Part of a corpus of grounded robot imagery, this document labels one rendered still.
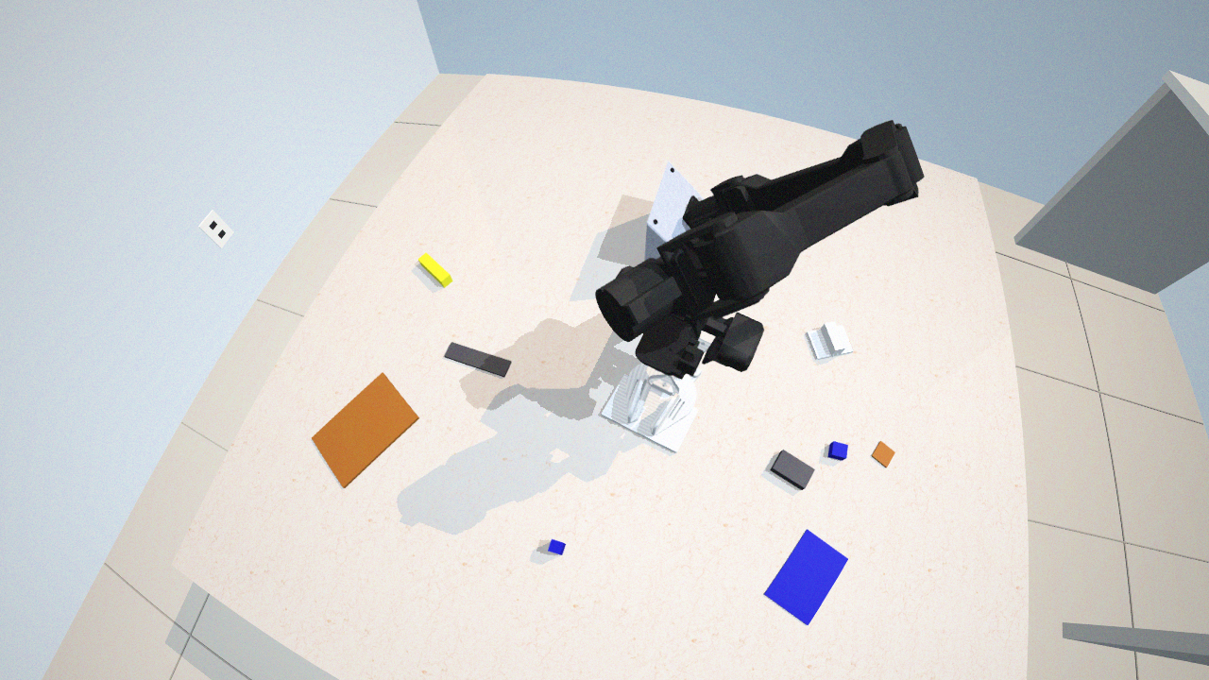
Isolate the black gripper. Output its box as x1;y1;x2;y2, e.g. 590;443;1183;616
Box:
699;312;764;371

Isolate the yellow rectangular block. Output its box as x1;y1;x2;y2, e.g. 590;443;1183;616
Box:
418;252;452;288

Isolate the orange flat rectangular plate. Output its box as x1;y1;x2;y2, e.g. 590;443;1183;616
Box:
312;373;420;488

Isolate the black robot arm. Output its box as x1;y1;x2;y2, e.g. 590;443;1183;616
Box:
595;120;924;379

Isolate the orange flat square plate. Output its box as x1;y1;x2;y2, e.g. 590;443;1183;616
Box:
872;440;895;468

